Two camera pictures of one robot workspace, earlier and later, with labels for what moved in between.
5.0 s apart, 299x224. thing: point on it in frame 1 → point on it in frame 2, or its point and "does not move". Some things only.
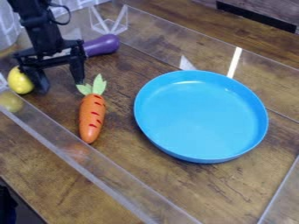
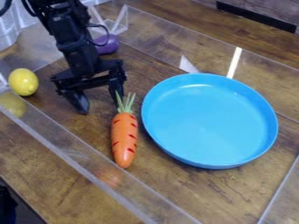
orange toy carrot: [92, 108] → [124, 133]
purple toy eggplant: [102, 45] does not move
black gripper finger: [36, 74] → [78, 99]
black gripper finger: [78, 66] → [116, 81]
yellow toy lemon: [19, 81] does not move
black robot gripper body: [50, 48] → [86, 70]
